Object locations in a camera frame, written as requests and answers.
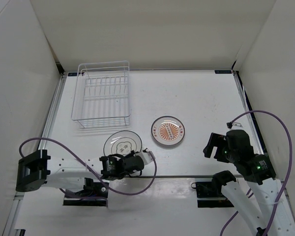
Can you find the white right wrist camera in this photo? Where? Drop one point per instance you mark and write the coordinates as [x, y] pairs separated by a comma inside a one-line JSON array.
[[233, 124]]

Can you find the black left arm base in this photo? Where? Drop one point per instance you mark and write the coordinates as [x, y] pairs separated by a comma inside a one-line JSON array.
[[93, 194]]

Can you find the white plate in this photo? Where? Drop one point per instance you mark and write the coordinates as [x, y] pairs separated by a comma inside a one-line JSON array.
[[122, 142], [167, 131]]

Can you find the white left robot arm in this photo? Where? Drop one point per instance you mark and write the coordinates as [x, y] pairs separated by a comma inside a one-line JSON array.
[[38, 169]]

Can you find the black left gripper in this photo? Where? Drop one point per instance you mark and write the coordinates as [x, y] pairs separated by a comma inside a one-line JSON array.
[[131, 154]]

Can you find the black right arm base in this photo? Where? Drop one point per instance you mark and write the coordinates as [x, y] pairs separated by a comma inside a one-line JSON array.
[[207, 197]]

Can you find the white wire dish rack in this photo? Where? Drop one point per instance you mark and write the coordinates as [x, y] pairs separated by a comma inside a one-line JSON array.
[[102, 95]]

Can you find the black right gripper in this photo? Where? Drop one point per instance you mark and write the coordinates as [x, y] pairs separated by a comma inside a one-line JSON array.
[[217, 140]]

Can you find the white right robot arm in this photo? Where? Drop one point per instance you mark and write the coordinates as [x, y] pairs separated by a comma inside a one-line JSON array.
[[270, 217]]

